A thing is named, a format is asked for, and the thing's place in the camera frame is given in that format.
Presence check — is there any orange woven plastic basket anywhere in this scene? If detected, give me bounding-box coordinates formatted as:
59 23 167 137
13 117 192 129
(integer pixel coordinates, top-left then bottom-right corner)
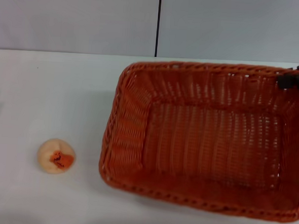
95 55 299 224

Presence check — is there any round bread bun orange filling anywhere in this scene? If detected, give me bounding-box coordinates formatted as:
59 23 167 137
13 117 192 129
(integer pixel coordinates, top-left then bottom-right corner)
35 137 77 175

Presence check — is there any black vertical wall strip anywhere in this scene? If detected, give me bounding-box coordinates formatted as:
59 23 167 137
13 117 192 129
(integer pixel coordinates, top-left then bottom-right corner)
154 0 163 58

